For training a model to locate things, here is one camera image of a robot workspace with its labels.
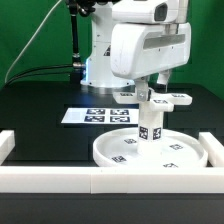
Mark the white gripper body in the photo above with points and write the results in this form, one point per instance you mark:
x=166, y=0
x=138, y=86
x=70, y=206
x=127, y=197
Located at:
x=150, y=36

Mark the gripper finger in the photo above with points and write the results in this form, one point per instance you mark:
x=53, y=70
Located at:
x=142, y=89
x=163, y=77

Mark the white cross-shaped table base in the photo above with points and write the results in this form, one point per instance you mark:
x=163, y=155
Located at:
x=158, y=102

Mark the white round table top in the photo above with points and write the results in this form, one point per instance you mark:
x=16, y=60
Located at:
x=123, y=147

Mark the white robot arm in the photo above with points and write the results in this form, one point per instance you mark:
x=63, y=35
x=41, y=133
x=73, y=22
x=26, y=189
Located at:
x=98, y=69

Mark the white sheet with markers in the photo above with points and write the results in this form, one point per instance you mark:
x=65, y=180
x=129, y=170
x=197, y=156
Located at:
x=100, y=116

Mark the white right fence block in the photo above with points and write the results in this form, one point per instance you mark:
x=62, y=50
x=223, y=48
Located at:
x=213, y=147

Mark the white fence block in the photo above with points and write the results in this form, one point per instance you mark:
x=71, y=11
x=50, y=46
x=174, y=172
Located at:
x=7, y=143
x=213, y=147

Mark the white left fence block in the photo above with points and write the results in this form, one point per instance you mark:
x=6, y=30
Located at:
x=7, y=143

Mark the white front fence bar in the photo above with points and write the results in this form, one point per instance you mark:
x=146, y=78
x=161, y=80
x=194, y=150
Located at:
x=96, y=180

